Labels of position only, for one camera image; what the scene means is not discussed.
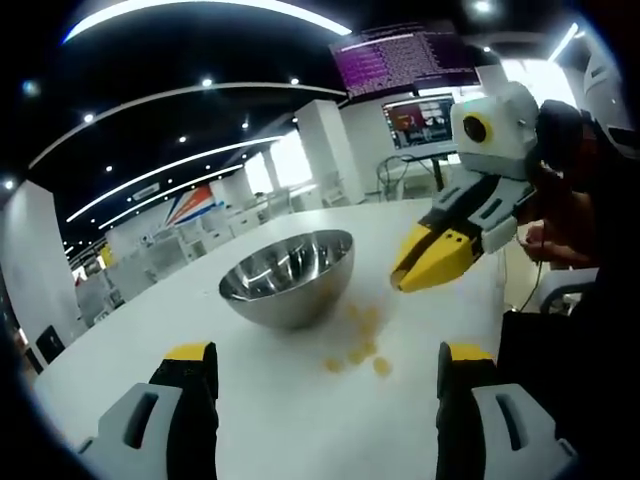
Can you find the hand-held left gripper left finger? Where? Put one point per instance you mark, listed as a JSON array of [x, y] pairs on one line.
[[125, 430]]

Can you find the white table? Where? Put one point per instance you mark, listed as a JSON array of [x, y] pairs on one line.
[[280, 410]]

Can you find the person's right hand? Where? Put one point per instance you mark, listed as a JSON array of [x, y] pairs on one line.
[[539, 239]]

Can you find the stainless steel bowl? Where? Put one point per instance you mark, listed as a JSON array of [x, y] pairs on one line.
[[285, 285]]

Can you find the group of yellow QQ candies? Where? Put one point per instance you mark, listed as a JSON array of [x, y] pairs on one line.
[[382, 366]]

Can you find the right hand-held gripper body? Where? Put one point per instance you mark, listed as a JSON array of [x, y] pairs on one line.
[[500, 140]]

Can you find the white square pillar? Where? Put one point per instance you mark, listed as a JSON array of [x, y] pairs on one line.
[[325, 150], [35, 250]]

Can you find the red and blue wall poster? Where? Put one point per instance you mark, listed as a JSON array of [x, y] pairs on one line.
[[190, 205]]

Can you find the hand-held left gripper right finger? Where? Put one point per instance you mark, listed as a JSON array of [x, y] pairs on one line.
[[505, 430]]

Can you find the large monitor with purple screen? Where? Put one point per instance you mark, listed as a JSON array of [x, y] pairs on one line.
[[400, 60]]

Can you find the black cabinet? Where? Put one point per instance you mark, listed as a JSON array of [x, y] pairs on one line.
[[49, 345]]

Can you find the small computer monitor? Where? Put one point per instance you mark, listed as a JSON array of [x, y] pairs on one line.
[[417, 122]]

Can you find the person in dark clothing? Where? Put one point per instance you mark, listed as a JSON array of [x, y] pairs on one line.
[[575, 360]]

